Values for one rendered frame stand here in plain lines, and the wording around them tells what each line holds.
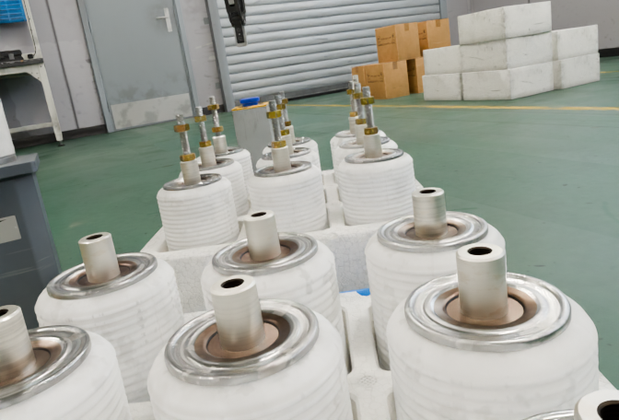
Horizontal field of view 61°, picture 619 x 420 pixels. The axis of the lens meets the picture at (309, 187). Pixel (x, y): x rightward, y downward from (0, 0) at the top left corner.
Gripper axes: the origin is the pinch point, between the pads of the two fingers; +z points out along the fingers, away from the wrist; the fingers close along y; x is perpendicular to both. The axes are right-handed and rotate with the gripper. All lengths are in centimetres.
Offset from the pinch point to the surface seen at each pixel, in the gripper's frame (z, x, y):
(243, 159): 21.1, 0.7, -19.4
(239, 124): 16.6, 2.7, -3.1
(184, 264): 28, 5, -48
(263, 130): 18.4, -1.8, -3.1
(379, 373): 27, -14, -77
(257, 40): -28, 42, 509
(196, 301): 33, 5, -48
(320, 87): 35, -21, 540
